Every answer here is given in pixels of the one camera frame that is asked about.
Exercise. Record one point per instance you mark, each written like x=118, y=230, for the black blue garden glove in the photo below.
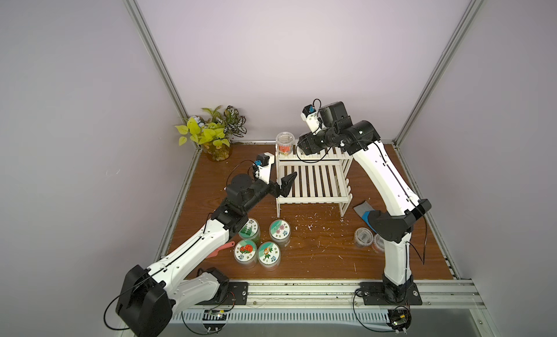
x=367, y=213

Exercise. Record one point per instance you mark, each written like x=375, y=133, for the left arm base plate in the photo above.
x=235, y=293

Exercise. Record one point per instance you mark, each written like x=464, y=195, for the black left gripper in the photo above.
x=271, y=192

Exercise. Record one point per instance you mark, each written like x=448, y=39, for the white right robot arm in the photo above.
x=331, y=126

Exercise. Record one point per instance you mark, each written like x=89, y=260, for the left controller board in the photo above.
x=214, y=320

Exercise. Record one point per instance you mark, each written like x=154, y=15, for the jar with strawberry lid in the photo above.
x=246, y=253

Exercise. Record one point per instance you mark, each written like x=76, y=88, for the white wooden slatted shelf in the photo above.
x=322, y=178

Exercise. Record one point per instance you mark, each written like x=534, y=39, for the clear seed container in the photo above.
x=378, y=244
x=304, y=144
x=363, y=237

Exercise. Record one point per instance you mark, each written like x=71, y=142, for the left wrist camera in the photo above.
x=263, y=166

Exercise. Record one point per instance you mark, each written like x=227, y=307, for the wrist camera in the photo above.
x=310, y=116
x=263, y=166

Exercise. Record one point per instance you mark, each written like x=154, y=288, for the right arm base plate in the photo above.
x=385, y=294

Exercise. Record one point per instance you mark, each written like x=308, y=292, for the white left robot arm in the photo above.
x=151, y=296

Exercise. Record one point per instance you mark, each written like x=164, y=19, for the jar with orange flower lid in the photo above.
x=269, y=255

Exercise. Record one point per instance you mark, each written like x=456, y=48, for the jar with tree lid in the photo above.
x=251, y=231

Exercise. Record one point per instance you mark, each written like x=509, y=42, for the clear container red seeds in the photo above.
x=285, y=143

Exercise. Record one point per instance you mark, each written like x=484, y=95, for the aluminium front rail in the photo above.
x=341, y=294

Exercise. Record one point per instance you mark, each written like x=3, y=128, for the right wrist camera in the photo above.
x=310, y=116

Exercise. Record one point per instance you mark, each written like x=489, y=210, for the pink plastic scoop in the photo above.
x=226, y=246

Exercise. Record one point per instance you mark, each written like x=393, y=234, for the right controller board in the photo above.
x=399, y=319

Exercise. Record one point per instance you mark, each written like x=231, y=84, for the green potted plant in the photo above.
x=214, y=134

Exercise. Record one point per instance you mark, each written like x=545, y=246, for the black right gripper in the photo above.
x=311, y=143

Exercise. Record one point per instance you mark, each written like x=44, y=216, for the controller board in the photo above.
x=399, y=319
x=214, y=320

